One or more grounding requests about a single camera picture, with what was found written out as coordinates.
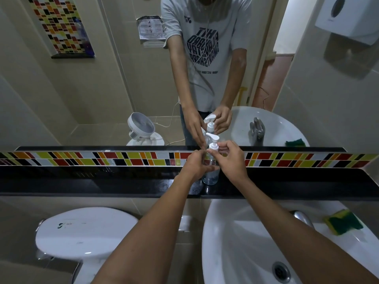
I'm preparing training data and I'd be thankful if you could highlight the person's right hand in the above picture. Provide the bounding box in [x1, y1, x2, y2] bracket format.
[206, 140, 249, 184]

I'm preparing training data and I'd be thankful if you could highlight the person's left hand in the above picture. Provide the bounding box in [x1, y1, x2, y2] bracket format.
[177, 149, 221, 184]

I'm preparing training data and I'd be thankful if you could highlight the clear pump soap bottle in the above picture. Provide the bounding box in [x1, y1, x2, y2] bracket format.
[201, 132, 221, 186]

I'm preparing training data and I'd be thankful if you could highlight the person's right forearm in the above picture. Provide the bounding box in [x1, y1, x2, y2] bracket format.
[227, 175, 379, 284]

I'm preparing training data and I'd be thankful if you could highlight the person's left forearm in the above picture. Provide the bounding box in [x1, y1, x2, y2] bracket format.
[92, 174, 205, 284]

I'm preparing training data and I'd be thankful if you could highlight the white ceramic sink basin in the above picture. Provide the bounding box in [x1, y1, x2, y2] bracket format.
[202, 199, 379, 284]

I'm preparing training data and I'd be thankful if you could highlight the chrome faucet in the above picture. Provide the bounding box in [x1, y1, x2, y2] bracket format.
[290, 210, 315, 229]

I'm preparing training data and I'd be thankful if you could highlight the colourful mosaic tile strip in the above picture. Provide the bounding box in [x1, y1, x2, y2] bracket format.
[0, 151, 379, 169]

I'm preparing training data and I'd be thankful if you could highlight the black stone shelf ledge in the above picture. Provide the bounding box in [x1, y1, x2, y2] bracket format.
[0, 167, 379, 202]

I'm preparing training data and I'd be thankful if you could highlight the metal sink drain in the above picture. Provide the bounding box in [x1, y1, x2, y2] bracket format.
[272, 261, 291, 284]

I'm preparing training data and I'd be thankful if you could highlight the white toilet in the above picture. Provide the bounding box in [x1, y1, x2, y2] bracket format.
[35, 206, 140, 284]

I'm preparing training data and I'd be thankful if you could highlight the green and yellow sponge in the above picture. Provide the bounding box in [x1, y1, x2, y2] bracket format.
[323, 209, 364, 236]

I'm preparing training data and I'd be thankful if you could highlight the white paper towel dispenser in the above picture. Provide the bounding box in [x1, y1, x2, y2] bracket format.
[315, 0, 379, 46]

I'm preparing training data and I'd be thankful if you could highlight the wall mirror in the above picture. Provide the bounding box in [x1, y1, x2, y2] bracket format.
[0, 0, 347, 152]

